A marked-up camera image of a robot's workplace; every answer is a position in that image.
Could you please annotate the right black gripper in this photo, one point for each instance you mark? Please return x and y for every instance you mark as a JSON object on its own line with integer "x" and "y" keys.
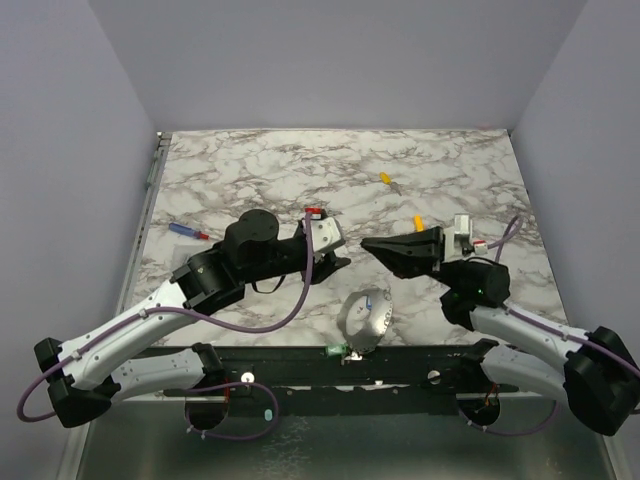
{"x": 440, "y": 251}

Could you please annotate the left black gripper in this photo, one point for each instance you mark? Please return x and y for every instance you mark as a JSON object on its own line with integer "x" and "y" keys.
{"x": 324, "y": 265}

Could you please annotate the green key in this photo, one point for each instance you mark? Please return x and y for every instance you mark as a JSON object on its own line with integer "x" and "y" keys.
{"x": 336, "y": 350}

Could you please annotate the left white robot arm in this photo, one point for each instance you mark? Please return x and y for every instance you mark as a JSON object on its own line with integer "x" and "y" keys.
{"x": 86, "y": 375}

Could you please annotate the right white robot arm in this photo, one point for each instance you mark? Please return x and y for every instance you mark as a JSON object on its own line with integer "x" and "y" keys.
{"x": 592, "y": 373}

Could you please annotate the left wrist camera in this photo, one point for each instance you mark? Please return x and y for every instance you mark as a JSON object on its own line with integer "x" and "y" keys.
{"x": 327, "y": 235}

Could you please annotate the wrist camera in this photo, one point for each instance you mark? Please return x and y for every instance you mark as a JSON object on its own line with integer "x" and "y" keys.
{"x": 458, "y": 238}
{"x": 327, "y": 235}

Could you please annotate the orange handled screwdriver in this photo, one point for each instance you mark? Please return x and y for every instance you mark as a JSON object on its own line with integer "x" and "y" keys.
{"x": 418, "y": 223}

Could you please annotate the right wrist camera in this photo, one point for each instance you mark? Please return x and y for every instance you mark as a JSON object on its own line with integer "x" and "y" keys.
{"x": 458, "y": 238}

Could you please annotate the yellow handled screwdriver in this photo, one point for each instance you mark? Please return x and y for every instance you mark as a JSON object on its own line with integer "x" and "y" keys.
{"x": 388, "y": 181}

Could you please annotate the black mounting rail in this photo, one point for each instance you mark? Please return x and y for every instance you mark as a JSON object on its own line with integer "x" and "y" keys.
{"x": 308, "y": 381}

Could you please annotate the blue handled screwdriver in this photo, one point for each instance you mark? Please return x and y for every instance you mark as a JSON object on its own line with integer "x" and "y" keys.
{"x": 187, "y": 231}

